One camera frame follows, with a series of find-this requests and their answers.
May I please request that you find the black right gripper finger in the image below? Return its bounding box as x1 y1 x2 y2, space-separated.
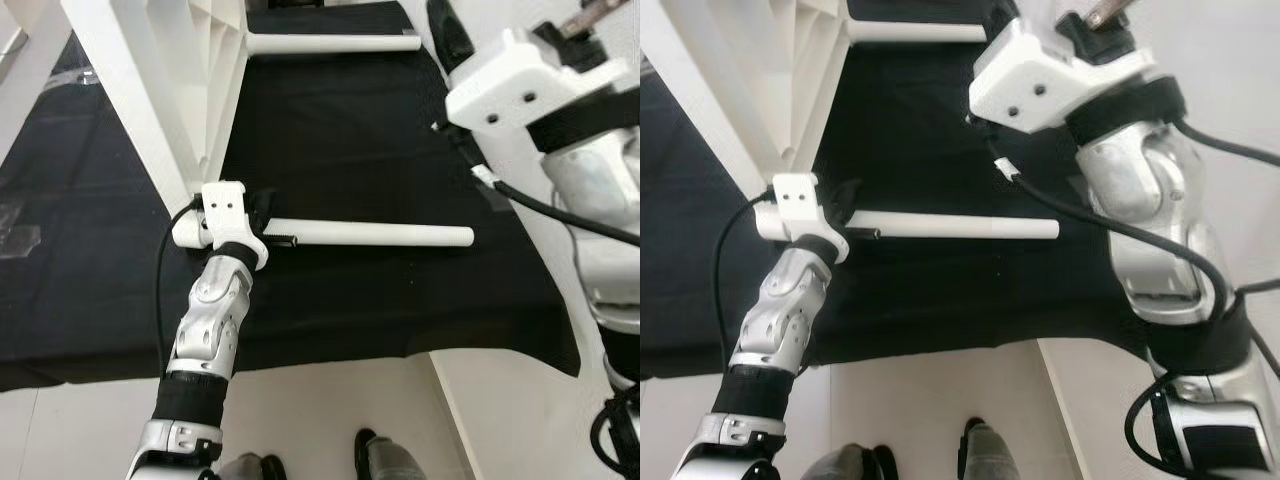
985 0 1023 46
427 0 479 73

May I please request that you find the white plastic table leg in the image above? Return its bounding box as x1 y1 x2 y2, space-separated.
247 33 423 54
845 212 1061 241
850 22 988 44
262 220 475 249

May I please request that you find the white plastic children table top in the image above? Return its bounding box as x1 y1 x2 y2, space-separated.
640 0 853 243
58 0 251 251

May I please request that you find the black tablecloth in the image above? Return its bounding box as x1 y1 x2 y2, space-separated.
0 0 583 393
640 0 1151 381

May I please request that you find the grey robot left leg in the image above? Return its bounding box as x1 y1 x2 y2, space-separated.
800 445 896 480
218 452 286 480

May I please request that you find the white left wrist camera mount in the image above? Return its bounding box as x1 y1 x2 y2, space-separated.
757 172 851 263
198 181 269 271

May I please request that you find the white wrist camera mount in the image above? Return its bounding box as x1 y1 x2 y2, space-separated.
757 172 851 263
968 18 1161 136
445 28 626 131
198 181 269 271

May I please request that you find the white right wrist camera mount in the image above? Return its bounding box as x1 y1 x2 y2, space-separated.
445 28 626 131
968 18 1161 136

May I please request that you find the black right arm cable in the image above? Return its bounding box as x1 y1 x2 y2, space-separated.
432 120 641 479
965 115 1280 480

